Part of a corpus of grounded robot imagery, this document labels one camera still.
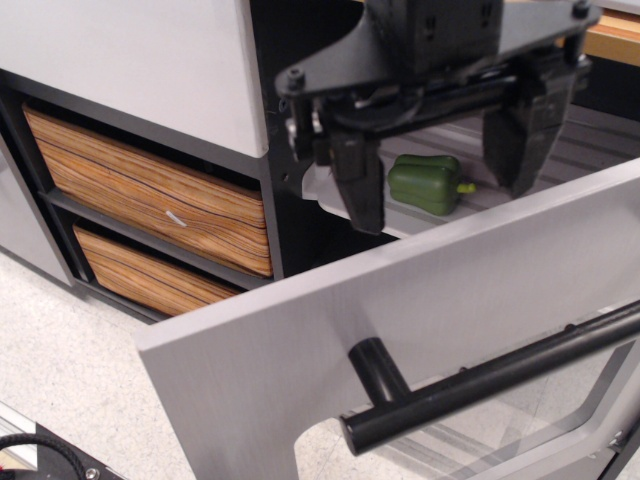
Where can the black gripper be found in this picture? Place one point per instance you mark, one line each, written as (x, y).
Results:
(409, 64)

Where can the black oven door handle bar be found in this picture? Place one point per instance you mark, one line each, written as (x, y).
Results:
(397, 410)

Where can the grey toy oven door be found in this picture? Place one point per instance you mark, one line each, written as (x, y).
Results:
(242, 379)

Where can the grey oven rack tray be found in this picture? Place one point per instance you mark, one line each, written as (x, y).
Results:
(590, 141)

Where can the green toy bell pepper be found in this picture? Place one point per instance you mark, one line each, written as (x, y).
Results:
(433, 184)

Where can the grey toy kitchen cabinet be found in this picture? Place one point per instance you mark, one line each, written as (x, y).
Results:
(181, 73)

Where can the lower wood grain bin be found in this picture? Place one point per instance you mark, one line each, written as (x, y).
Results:
(147, 279)

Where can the wood grain bin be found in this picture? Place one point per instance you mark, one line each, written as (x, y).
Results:
(147, 279)
(193, 210)

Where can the upper wood grain bin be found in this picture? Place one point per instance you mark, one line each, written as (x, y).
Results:
(193, 210)

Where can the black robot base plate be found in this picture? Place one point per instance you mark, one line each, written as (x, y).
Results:
(52, 463)

